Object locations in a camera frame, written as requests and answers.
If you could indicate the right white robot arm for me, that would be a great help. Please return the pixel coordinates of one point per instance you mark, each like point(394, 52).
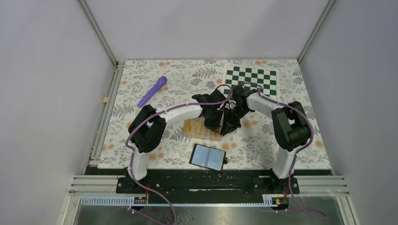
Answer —
point(292, 129)

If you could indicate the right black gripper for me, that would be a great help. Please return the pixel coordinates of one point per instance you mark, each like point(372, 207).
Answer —
point(233, 125)

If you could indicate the clear plastic card box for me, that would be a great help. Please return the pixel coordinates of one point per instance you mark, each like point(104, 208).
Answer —
point(211, 135)

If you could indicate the floral pattern table mat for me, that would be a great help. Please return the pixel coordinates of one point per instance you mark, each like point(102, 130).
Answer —
point(253, 146)

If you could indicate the gold credit cards stack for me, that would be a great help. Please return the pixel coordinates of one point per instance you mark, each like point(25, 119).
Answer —
point(194, 129)

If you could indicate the black leather card holder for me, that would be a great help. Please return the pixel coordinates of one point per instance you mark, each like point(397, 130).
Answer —
point(207, 157)

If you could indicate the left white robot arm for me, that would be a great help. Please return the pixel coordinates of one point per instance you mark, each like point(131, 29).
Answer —
point(147, 129)

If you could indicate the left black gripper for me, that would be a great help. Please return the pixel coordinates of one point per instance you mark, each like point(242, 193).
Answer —
point(216, 125)

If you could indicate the green white chessboard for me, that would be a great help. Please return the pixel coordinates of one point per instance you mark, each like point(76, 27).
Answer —
point(251, 77)

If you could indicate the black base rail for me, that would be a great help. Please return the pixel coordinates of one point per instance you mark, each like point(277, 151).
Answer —
point(194, 186)

